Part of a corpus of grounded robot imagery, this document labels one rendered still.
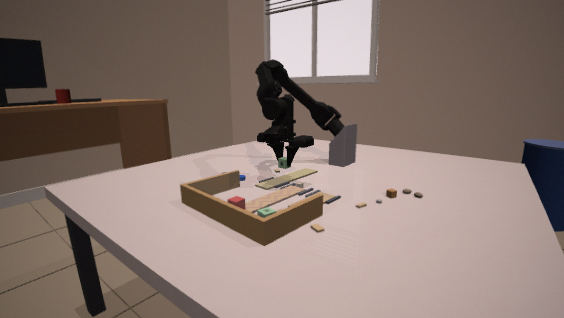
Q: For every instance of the small brown cube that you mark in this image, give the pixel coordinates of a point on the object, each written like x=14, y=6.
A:
x=391, y=193

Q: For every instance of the brown wooden open box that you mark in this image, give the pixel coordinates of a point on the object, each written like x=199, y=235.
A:
x=256, y=205

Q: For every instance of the green cube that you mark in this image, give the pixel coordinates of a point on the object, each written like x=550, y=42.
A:
x=282, y=163

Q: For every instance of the small tan flat block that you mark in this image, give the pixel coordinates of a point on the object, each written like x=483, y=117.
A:
x=317, y=228

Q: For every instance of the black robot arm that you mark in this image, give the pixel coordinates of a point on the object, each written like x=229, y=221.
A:
x=271, y=76

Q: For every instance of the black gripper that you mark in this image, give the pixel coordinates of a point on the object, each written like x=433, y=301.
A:
x=302, y=141

